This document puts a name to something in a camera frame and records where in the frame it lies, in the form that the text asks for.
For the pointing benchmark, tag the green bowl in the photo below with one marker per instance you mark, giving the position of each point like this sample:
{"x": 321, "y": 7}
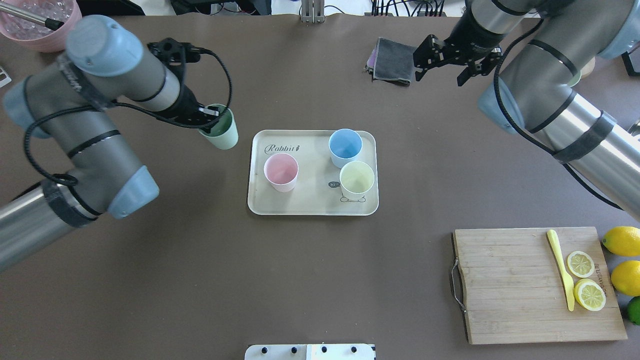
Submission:
{"x": 575, "y": 79}

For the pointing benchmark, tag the lower whole lemon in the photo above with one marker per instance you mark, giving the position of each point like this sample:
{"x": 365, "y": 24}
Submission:
{"x": 622, "y": 241}

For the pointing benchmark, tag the blue cup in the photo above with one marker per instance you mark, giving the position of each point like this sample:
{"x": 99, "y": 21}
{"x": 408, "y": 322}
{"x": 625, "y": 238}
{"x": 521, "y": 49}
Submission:
{"x": 345, "y": 146}

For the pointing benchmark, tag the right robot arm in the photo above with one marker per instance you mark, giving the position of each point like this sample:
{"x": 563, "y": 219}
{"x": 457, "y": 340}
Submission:
{"x": 535, "y": 47}

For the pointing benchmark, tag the upper lemon slice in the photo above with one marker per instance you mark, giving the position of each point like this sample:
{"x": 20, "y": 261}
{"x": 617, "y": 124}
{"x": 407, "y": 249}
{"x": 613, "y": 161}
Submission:
{"x": 580, "y": 264}

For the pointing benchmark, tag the pink bowl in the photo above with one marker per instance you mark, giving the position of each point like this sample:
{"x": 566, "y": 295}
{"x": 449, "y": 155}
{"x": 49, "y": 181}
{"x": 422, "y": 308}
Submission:
{"x": 37, "y": 37}

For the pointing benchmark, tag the wooden cup stand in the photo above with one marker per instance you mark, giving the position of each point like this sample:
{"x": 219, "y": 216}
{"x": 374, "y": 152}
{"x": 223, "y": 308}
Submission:
{"x": 612, "y": 29}

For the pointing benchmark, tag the pink folded cloth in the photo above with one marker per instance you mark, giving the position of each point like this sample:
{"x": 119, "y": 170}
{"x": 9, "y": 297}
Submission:
{"x": 371, "y": 61}

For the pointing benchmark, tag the wooden cutting board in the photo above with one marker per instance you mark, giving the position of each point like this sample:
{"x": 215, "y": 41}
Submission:
{"x": 510, "y": 290}

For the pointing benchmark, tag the upper whole lemon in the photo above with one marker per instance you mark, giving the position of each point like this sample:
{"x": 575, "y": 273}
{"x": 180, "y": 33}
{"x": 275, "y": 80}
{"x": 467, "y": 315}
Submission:
{"x": 625, "y": 278}

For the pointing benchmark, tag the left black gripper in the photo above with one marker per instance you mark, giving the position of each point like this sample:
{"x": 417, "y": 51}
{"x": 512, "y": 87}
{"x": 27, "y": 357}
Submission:
{"x": 187, "y": 103}

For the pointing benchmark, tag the metal tube in bowl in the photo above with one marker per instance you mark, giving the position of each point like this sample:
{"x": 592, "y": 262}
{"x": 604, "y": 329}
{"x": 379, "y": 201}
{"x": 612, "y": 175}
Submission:
{"x": 37, "y": 19}

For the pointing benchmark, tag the beige rabbit tray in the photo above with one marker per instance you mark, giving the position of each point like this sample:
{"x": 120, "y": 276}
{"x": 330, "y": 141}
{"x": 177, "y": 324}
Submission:
{"x": 318, "y": 190}

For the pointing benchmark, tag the pale yellow cup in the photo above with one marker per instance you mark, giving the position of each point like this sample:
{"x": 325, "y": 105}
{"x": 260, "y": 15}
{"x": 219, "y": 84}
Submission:
{"x": 356, "y": 180}

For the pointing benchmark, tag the whole lemon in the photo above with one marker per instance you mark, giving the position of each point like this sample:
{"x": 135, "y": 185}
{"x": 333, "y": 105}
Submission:
{"x": 622, "y": 241}
{"x": 625, "y": 278}

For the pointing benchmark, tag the yellow plastic knife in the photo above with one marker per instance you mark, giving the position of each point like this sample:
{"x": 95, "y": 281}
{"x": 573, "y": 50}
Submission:
{"x": 566, "y": 278}

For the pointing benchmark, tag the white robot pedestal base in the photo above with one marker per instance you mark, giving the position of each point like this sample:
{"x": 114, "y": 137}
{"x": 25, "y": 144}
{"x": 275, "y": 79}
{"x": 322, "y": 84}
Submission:
{"x": 311, "y": 351}

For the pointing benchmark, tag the lower lemon slice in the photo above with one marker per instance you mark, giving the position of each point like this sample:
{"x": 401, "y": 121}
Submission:
{"x": 589, "y": 295}

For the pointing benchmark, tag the grey folded cloth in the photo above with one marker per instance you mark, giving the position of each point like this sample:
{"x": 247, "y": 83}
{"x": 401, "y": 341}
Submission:
{"x": 393, "y": 62}

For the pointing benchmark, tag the green cup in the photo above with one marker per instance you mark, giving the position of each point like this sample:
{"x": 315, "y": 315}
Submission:
{"x": 224, "y": 134}

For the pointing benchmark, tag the aluminium frame post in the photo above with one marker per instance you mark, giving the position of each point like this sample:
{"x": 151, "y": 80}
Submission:
{"x": 312, "y": 11}

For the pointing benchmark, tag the pink cup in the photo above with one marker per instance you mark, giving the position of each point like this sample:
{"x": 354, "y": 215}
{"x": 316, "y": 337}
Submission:
{"x": 281, "y": 170}

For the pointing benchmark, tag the lemon slice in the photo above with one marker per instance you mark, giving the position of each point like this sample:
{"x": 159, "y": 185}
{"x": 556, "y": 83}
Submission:
{"x": 589, "y": 295}
{"x": 580, "y": 264}

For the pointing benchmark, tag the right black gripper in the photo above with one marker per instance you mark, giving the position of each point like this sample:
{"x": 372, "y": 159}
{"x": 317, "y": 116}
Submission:
{"x": 471, "y": 41}

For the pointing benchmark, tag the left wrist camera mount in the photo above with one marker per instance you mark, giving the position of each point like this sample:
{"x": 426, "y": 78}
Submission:
{"x": 169, "y": 51}

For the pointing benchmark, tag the green lime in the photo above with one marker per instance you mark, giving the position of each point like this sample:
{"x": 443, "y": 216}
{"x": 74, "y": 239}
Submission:
{"x": 633, "y": 310}

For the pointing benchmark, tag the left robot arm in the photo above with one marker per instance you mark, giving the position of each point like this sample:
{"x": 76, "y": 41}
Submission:
{"x": 87, "y": 167}

